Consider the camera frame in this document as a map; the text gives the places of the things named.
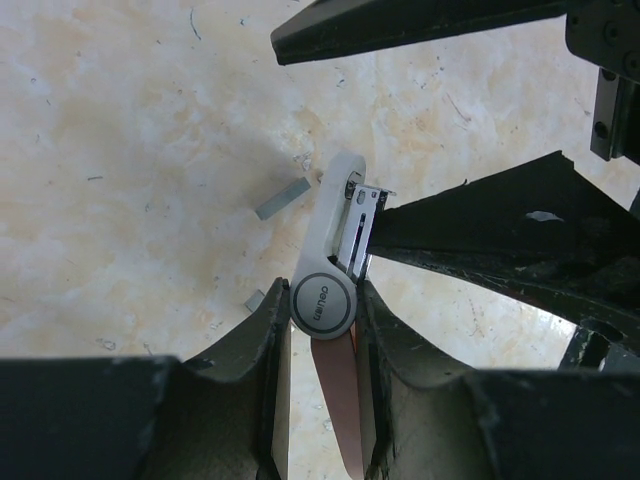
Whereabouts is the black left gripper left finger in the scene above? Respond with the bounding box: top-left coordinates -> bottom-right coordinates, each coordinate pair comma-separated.
1,278 -> 291,479

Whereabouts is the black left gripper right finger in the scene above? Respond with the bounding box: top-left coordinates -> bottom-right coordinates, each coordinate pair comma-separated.
357,282 -> 639,479

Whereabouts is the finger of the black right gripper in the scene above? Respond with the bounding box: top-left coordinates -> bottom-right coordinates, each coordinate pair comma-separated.
271,0 -> 568,65
368,152 -> 639,340

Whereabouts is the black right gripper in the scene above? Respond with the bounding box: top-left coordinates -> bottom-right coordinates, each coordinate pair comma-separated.
557,0 -> 640,374

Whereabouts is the grey staple strip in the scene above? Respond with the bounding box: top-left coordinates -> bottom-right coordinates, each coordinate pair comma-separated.
244,290 -> 265,313
255,177 -> 311,221

